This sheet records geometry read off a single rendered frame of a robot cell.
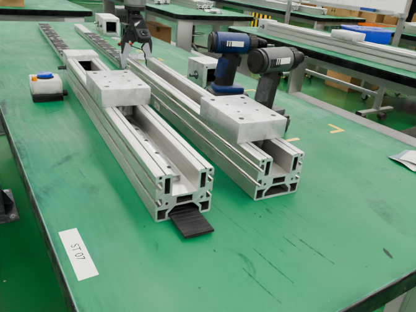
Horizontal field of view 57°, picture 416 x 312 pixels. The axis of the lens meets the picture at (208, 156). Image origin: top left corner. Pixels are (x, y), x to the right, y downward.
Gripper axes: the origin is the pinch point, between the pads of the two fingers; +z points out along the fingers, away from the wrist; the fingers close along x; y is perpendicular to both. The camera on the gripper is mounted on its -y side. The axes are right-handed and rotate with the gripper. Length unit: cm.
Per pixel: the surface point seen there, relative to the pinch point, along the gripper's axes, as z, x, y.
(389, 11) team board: -15, -259, 107
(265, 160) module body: -4, 4, -84
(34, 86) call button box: -0.1, 35.3, -20.4
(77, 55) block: -5.0, 20.9, -4.4
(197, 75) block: 0.0, -16.4, -15.8
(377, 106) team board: 67, -264, 94
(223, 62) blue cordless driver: -9.0, -14.4, -35.7
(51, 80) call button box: -1.5, 30.8, -20.1
